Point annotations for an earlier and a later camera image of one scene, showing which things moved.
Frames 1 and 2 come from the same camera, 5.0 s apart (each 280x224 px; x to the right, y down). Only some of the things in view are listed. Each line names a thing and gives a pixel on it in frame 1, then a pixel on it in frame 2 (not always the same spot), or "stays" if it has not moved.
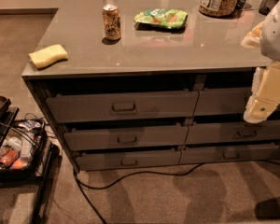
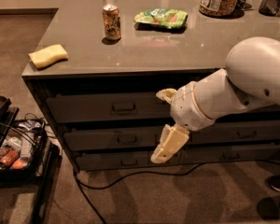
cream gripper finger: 252,39 → 185,107
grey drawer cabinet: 140,76 stays
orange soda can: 111,20 stays
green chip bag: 169,18 stays
